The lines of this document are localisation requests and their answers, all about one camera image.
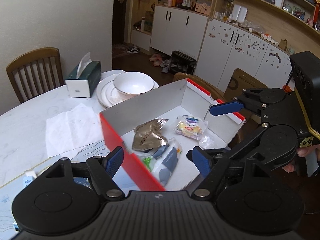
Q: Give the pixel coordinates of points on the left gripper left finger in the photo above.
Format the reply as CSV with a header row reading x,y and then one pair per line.
x,y
100,171

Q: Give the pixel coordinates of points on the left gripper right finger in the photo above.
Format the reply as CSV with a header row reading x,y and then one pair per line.
x,y
215,168

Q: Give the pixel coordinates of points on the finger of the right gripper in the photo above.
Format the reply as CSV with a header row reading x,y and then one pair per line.
x,y
226,108

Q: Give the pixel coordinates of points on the bag of white pellets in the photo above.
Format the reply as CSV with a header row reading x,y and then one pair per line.
x,y
206,142

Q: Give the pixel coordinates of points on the round bread snack packet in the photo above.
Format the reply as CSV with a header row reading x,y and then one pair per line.
x,y
190,126

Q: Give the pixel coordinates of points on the grey socks clear packet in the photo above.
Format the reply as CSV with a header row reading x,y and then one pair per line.
x,y
163,161

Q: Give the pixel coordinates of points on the gold foil snack packet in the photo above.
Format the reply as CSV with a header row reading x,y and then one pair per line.
x,y
148,135

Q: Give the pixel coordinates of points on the light blue herbal oil box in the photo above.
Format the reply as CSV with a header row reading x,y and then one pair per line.
x,y
29,177

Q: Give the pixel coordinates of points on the wooden chair beside box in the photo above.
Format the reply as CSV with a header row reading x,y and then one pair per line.
x,y
214,92

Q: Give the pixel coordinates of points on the brown cardboard carton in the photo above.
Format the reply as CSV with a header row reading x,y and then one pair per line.
x,y
239,81

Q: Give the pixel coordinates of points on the white paper towel sheet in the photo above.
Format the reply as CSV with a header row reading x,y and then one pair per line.
x,y
70,132

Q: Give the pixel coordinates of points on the red white cardboard box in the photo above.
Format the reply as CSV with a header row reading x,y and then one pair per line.
x,y
179,98

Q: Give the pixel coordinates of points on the black shoe rack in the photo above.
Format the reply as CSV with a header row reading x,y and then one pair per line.
x,y
182,63

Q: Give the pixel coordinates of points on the white storage cabinets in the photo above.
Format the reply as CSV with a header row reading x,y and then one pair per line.
x,y
218,47

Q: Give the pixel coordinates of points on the white plate stack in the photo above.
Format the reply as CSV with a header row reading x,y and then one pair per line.
x,y
108,95

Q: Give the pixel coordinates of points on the white bowl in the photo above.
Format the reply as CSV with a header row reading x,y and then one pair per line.
x,y
133,83

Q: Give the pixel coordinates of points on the green tissue box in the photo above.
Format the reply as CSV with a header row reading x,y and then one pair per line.
x,y
84,78

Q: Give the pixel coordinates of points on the wooden chair behind table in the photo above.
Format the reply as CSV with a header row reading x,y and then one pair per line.
x,y
35,73

